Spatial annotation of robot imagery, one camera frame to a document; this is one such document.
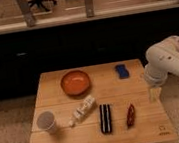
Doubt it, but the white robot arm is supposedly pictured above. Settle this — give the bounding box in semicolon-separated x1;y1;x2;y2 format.
143;35;179;102

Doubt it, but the wooden table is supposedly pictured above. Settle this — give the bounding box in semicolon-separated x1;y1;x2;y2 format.
30;59;177;143

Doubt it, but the middle grey metal post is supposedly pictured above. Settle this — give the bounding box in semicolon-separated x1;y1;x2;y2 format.
84;0;95;18

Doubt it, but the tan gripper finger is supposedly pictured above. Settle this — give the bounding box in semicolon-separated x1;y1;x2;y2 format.
149;87;161;102

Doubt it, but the left grey metal post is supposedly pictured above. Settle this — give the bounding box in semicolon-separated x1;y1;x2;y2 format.
16;0;36;27

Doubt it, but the orange ceramic bowl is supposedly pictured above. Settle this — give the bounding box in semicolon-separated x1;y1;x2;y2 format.
60;70;91;96

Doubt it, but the white paper cup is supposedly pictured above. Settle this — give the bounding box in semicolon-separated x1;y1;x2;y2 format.
36;111;58;134

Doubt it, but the blue sponge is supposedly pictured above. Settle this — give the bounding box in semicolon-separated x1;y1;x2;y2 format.
115;64;129;79

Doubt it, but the left black office chair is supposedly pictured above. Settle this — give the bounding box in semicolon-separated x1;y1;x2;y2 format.
28;0;57;12

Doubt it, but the white plastic bottle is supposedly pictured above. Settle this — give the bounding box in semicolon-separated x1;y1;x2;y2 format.
68;95;96;127

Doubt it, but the grey metal post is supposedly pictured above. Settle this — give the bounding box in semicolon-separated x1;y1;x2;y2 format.
84;0;95;18
16;0;36;27

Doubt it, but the black white striped case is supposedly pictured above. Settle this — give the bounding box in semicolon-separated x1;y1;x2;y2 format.
99;104;112;134

